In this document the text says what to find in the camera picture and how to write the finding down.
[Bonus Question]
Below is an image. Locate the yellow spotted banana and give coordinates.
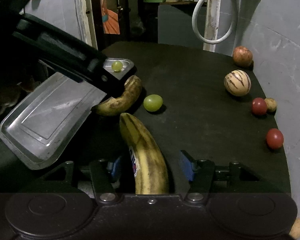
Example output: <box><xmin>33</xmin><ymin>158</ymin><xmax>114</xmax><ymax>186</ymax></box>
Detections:
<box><xmin>120</xmin><ymin>113</ymin><xmax>168</xmax><ymax>194</ymax></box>

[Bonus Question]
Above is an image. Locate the green grape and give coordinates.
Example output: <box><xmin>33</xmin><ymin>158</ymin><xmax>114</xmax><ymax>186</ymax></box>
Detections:
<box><xmin>111</xmin><ymin>61</ymin><xmax>123</xmax><ymax>73</ymax></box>
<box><xmin>143</xmin><ymin>94</ymin><xmax>163</xmax><ymax>112</ymax></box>

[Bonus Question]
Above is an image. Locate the dark spotted banana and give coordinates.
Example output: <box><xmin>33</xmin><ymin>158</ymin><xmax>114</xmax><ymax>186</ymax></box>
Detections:
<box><xmin>95</xmin><ymin>75</ymin><xmax>142</xmax><ymax>116</ymax></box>

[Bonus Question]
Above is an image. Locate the red cherry tomato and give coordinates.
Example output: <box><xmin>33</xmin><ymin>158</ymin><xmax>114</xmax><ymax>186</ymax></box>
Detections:
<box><xmin>266</xmin><ymin>128</ymin><xmax>284</xmax><ymax>150</ymax></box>
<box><xmin>251</xmin><ymin>98</ymin><xmax>268</xmax><ymax>115</ymax></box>

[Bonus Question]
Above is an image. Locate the striped pepino melon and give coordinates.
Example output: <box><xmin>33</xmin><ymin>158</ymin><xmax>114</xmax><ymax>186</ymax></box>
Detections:
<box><xmin>224</xmin><ymin>70</ymin><xmax>251</xmax><ymax>96</ymax></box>

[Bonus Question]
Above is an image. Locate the small tan fruit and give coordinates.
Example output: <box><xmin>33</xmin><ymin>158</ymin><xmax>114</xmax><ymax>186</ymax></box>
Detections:
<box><xmin>264</xmin><ymin>98</ymin><xmax>277</xmax><ymax>112</ymax></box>
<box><xmin>289</xmin><ymin>217</ymin><xmax>300</xmax><ymax>239</ymax></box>

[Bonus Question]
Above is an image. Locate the black table mat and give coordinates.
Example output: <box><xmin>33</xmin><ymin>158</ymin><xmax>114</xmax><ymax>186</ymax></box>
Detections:
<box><xmin>103</xmin><ymin>42</ymin><xmax>290</xmax><ymax>193</ymax></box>

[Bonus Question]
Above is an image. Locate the silver metal tray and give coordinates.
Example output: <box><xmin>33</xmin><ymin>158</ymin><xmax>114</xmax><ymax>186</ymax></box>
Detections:
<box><xmin>0</xmin><ymin>58</ymin><xmax>135</xmax><ymax>170</ymax></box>

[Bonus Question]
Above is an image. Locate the dark cabinet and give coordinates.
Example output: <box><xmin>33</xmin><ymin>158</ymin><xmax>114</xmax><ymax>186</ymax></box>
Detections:
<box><xmin>158</xmin><ymin>3</ymin><xmax>203</xmax><ymax>49</ymax></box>

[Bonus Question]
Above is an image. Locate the red pomegranate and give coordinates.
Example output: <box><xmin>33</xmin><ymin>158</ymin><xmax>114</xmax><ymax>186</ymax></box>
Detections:
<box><xmin>232</xmin><ymin>46</ymin><xmax>253</xmax><ymax>67</ymax></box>

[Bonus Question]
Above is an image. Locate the white hose loop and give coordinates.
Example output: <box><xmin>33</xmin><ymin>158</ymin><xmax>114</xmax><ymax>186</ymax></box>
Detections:
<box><xmin>191</xmin><ymin>0</ymin><xmax>235</xmax><ymax>45</ymax></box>

